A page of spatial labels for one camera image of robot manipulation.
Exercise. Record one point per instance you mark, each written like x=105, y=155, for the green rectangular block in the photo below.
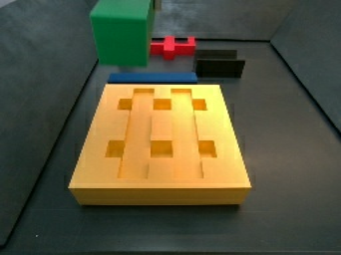
x=121, y=26

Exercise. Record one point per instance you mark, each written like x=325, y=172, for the black rear block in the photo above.
x=215, y=54

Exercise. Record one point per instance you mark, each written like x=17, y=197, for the red notched block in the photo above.
x=170, y=48

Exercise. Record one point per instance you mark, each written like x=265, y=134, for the blue flat bar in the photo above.
x=152, y=78

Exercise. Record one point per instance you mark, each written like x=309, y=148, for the yellow slotted board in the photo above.
x=160, y=148

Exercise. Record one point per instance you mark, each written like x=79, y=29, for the black front block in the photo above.
x=219, y=68

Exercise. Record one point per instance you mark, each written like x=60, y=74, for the black block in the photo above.
x=219, y=68
x=215, y=54

